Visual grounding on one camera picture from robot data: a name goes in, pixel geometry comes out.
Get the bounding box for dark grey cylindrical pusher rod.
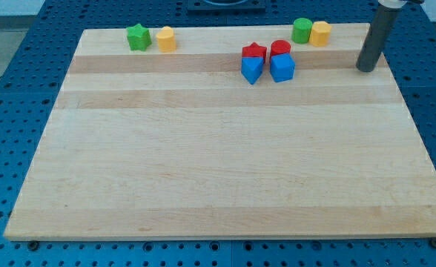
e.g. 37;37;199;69
356;4;402;73

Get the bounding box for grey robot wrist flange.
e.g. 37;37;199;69
378;0;424;9

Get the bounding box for yellow hexagon block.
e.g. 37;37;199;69
308;21;332;47

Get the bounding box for yellow heart block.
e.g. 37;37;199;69
156;26;176;53

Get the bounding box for green cylinder block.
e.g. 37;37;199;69
291;18;313;44

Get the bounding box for red cylinder block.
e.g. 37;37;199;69
269;39;291;59

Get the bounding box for blue cube block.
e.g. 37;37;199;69
270;53;295;82

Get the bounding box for red star block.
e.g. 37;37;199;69
242;42;267;62

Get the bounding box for blue triangle block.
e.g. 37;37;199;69
241;57;264;85

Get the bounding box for green star block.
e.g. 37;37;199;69
126;24;152;51

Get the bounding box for large wooden board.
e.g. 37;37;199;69
4;23;436;241

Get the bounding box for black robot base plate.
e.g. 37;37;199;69
185;0;267;13

